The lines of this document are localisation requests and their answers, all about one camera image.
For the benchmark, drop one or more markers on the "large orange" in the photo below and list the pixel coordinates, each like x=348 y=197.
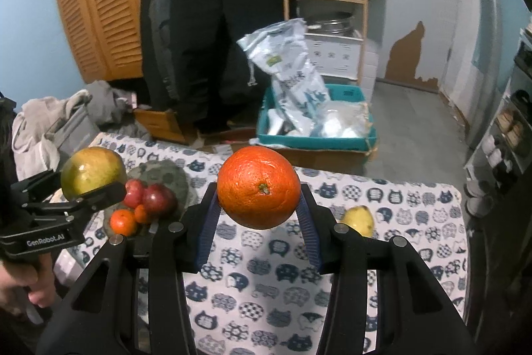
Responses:
x=253 y=172

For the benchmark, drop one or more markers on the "grey hoodie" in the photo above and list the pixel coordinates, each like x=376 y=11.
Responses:
x=112 y=101

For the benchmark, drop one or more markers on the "black hanging jacket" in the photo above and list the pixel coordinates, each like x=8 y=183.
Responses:
x=208 y=26

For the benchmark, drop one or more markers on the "white shoe rack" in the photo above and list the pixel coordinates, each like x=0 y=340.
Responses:
x=507 y=130

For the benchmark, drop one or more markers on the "person's left hand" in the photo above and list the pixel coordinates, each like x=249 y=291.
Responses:
x=41 y=288

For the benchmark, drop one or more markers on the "silver printed bag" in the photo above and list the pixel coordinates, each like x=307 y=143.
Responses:
x=291 y=76

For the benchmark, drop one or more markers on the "red apple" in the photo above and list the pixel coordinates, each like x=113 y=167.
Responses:
x=158 y=199
x=133 y=190

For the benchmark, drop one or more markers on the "small tangerine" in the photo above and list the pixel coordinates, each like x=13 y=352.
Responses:
x=123 y=222
x=143 y=213

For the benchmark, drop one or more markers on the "green mottled plate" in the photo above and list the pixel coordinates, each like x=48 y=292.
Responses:
x=170 y=176

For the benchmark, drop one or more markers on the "teal plastic basket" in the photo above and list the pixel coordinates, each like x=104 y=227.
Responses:
x=311 y=143

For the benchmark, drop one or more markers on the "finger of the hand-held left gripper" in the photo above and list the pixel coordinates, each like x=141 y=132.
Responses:
x=37 y=186
x=95 y=201

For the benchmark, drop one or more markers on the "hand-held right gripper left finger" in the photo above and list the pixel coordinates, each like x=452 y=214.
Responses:
x=208 y=226

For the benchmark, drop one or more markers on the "grey storage bin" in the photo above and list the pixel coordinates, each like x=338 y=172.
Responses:
x=77 y=134

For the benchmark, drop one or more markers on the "yellow lemon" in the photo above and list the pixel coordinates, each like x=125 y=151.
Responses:
x=359 y=220

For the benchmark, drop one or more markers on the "pile of grey clothes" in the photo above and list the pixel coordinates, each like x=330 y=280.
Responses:
x=37 y=130

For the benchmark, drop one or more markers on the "clear plastic bag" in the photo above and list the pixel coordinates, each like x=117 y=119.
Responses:
x=341 y=120

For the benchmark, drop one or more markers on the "metal steamer pot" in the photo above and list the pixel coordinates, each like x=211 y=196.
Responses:
x=332 y=25

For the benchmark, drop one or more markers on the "white drawer cabinet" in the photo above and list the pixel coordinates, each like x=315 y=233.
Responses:
x=336 y=55

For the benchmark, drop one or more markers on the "cat print blanket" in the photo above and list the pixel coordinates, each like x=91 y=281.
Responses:
x=266 y=288

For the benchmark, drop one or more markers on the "wooden drawer box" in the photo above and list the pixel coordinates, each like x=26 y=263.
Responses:
x=160 y=122

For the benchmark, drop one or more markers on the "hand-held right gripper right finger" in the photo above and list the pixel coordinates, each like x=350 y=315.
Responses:
x=309 y=230

